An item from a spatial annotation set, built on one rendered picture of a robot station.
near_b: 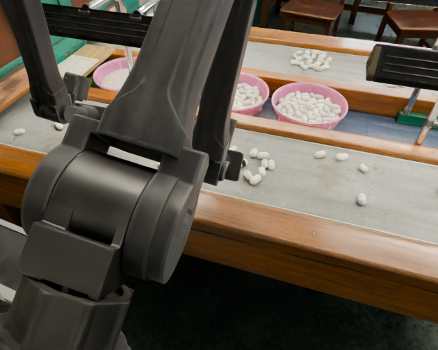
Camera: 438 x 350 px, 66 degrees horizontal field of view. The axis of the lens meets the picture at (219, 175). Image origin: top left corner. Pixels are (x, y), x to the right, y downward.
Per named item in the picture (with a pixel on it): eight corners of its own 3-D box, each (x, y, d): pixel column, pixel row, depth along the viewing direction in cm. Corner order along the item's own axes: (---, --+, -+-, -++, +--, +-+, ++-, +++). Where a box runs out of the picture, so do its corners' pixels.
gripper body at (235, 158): (201, 144, 78) (192, 143, 71) (245, 153, 76) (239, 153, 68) (196, 171, 78) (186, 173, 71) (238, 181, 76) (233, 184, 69)
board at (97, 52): (72, 88, 126) (71, 85, 126) (38, 82, 130) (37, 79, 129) (116, 51, 149) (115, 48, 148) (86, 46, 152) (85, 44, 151)
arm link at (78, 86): (29, 110, 79) (62, 120, 78) (40, 62, 78) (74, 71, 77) (60, 115, 91) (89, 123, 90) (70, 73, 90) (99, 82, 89)
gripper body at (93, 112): (80, 103, 98) (63, 98, 91) (111, 109, 96) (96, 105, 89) (76, 125, 99) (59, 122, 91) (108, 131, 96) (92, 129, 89)
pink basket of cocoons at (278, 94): (339, 152, 114) (346, 130, 107) (262, 137, 120) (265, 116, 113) (343, 110, 132) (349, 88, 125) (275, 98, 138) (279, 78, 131)
